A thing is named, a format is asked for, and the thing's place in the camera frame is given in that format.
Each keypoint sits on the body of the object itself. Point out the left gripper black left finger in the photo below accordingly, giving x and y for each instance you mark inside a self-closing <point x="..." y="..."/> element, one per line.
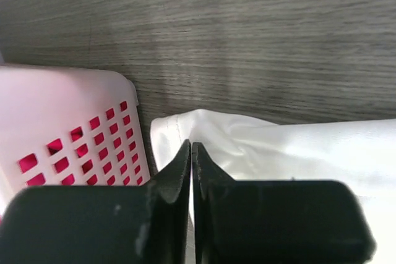
<point x="102" y="224"/>

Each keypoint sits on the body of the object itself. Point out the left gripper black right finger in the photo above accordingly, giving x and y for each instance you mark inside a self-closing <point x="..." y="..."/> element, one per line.
<point x="289" y="221"/>

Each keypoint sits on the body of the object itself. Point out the white printed t shirt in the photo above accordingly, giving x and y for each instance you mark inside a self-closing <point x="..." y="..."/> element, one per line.
<point x="360" y="154"/>

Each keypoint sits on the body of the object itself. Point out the red t shirt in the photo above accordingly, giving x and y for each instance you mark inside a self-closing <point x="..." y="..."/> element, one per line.
<point x="106" y="149"/>

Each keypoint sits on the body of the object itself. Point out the white plastic basket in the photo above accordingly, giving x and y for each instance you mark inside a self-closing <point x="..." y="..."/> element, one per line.
<point x="37" y="102"/>

